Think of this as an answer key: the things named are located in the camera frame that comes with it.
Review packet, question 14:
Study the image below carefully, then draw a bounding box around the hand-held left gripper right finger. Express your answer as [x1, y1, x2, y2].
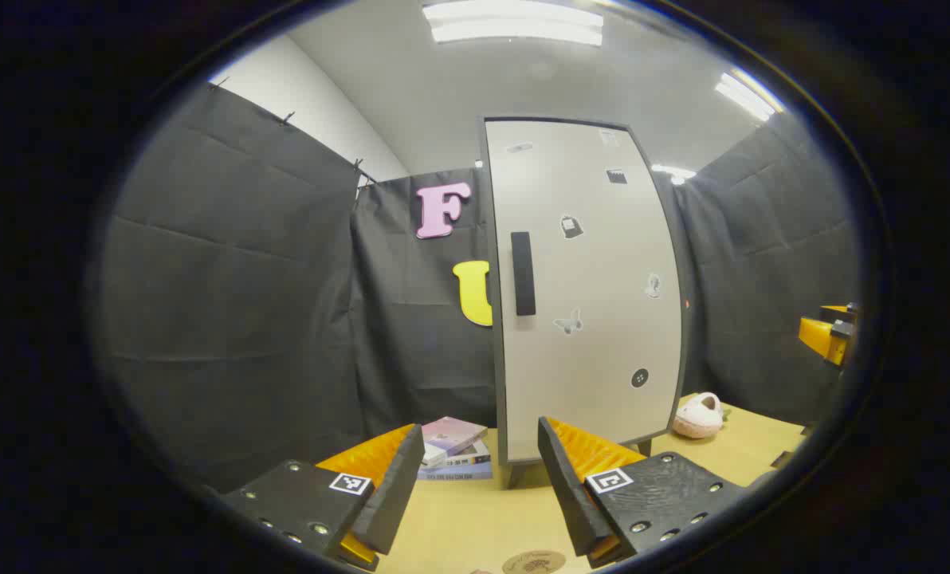
[537, 416, 751, 569]

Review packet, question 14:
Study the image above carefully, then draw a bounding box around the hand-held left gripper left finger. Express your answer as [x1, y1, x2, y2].
[218, 423, 426, 572]

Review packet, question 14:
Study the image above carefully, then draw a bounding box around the round cork coaster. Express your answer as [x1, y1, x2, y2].
[501, 549, 567, 574]

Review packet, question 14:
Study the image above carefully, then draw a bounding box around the white cabinet door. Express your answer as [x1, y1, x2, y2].
[483, 118, 687, 467]

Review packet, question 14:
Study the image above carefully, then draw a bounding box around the black door handle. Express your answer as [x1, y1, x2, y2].
[510, 231, 537, 317]

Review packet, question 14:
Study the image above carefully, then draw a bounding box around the dark grey cabinet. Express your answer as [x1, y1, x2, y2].
[477, 116, 693, 489]

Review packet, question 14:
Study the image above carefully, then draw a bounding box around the blue book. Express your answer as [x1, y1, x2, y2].
[418, 461, 493, 481]

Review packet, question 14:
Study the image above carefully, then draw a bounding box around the black backdrop cloth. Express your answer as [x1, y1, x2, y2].
[96, 80, 862, 495]

